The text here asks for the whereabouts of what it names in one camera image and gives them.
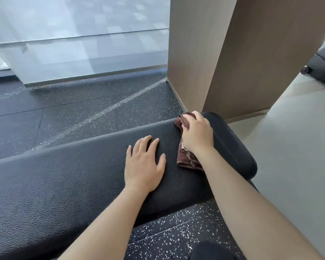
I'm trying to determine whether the person's right hand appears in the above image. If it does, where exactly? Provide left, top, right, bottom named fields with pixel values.
left=181, top=110, right=215, bottom=155

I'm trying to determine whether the person's left hand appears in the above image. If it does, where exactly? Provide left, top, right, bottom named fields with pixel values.
left=123, top=135, right=166, bottom=193

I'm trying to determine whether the brown cleaning cloth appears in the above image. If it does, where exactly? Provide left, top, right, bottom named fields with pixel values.
left=174, top=112, right=205, bottom=171

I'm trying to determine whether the person's right forearm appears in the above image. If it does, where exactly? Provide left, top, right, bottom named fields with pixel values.
left=195, top=147, right=325, bottom=260

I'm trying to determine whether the person's left forearm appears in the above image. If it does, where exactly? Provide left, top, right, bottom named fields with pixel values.
left=58, top=185, right=150, bottom=260

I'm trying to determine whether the person's right leg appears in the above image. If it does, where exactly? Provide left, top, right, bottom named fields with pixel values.
left=189, top=240, right=247, bottom=260

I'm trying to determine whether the black exercise machine base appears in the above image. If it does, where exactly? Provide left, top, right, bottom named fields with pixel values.
left=300, top=38, right=325, bottom=92

